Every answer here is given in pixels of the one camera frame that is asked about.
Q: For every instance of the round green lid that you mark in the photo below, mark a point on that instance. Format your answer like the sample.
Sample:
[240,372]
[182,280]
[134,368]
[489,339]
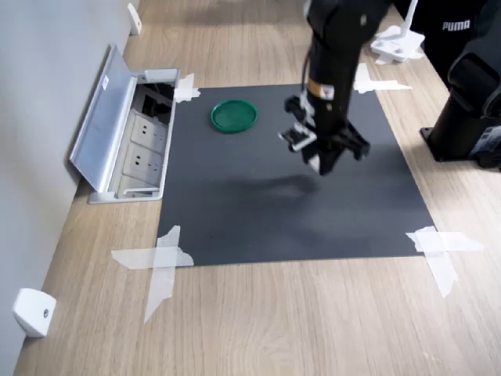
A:
[234,116]

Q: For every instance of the white tape cross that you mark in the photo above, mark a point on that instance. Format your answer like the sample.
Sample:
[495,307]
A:
[434,243]
[162,258]
[184,92]
[362,84]

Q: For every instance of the dark grey mat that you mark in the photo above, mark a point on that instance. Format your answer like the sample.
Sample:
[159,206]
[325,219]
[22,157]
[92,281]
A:
[254,215]

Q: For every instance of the person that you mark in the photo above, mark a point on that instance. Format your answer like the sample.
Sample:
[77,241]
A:
[458,35]

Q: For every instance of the grey desk partition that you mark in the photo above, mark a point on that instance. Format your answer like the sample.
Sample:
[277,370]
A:
[43,117]

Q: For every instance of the small white camera box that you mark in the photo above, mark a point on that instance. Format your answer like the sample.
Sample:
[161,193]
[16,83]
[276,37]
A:
[296,138]

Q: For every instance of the black camera clamp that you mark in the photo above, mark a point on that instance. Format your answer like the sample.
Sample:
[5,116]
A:
[297,109]

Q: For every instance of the white stand with base plate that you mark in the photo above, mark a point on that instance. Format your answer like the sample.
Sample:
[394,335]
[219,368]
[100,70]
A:
[397,45]

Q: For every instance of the white partition foot bracket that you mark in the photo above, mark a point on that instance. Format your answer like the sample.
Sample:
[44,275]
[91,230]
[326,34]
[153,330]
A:
[134,19]
[33,313]

